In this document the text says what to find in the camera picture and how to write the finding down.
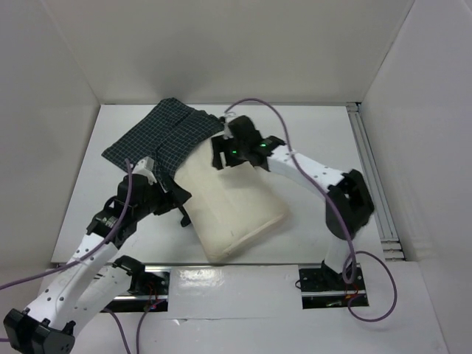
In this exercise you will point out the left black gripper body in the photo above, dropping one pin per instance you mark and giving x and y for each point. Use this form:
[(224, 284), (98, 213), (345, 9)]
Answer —
[(158, 201)]

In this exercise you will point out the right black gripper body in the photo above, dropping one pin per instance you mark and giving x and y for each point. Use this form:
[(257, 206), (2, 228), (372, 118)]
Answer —
[(224, 154)]

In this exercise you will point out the cream pillow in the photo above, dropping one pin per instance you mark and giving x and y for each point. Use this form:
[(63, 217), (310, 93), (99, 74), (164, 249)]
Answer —
[(230, 208)]

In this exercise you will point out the dark checked pillowcase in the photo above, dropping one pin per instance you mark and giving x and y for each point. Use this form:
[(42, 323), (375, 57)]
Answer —
[(168, 134)]

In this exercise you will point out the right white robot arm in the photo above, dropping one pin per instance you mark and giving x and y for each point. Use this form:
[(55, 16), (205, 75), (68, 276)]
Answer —
[(348, 203)]

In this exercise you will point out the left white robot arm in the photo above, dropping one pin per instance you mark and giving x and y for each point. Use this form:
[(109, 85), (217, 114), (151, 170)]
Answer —
[(95, 275)]

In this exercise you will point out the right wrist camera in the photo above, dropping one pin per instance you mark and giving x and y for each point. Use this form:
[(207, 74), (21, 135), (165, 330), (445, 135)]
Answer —
[(227, 134)]

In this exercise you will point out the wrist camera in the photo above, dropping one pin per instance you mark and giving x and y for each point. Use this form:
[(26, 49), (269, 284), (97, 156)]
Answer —
[(227, 134), (144, 167)]

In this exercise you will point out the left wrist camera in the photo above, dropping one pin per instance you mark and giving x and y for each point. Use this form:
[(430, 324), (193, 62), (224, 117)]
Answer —
[(144, 167)]

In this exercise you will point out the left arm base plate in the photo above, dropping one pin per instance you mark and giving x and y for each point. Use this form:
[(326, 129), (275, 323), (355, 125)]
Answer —
[(152, 296)]

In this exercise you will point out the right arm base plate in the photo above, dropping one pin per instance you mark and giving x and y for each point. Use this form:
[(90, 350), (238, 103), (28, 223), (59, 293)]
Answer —
[(319, 290)]

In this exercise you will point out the aluminium rail frame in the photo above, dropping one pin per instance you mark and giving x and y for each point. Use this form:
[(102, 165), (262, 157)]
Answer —
[(392, 248)]

